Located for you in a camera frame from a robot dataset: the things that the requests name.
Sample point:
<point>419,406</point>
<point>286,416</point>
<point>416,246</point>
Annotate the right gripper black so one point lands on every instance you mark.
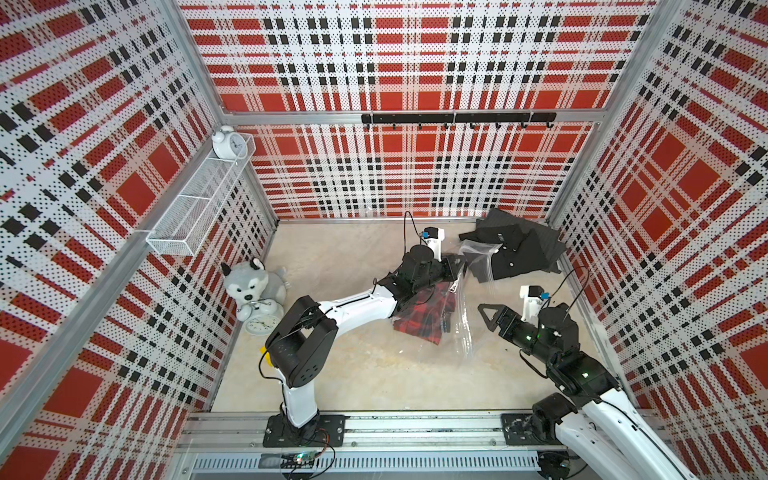
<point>505,313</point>

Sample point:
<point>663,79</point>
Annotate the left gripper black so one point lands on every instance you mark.
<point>449,268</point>

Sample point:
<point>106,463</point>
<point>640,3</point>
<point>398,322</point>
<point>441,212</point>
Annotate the red black plaid shirt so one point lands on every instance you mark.
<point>429,317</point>

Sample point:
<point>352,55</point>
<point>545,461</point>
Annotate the clear vacuum bag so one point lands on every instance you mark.
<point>467,328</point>

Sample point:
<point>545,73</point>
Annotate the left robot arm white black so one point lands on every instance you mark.
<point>300,344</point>

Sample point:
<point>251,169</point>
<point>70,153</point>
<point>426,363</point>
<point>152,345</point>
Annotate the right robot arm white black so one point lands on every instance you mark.
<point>590,414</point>

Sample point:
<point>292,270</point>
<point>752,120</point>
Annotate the white alarm clock on table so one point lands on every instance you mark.
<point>260,317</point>

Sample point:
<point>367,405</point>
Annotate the yellow small block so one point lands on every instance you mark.
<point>266,356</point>

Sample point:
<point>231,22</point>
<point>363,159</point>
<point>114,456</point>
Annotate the husky plush toy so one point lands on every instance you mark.
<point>249,283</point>

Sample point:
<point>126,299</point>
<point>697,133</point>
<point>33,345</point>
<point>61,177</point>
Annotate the small circuit board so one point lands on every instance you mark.
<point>290,461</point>

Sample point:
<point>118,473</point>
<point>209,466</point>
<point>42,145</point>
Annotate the white alarm clock on shelf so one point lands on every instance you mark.
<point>228,144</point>

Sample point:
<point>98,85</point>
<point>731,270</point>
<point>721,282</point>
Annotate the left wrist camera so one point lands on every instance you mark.
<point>433,238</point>

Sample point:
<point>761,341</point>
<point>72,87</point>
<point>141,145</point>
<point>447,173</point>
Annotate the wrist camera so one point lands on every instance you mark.
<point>433,238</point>
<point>533,297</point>

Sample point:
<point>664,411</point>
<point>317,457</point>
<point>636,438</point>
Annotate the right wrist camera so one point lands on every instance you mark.
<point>533,297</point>

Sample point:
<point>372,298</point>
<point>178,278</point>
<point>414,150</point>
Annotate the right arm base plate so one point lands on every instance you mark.
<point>530,429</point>

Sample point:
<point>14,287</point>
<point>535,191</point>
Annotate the black hook rail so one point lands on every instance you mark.
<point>522,118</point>

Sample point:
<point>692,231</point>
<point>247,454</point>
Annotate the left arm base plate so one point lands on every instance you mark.
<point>321,430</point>

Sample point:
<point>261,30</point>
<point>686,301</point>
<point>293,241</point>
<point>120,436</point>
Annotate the white wire shelf basket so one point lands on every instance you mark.
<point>186,223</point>

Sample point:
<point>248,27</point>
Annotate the aluminium mounting rail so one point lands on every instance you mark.
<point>410,430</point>

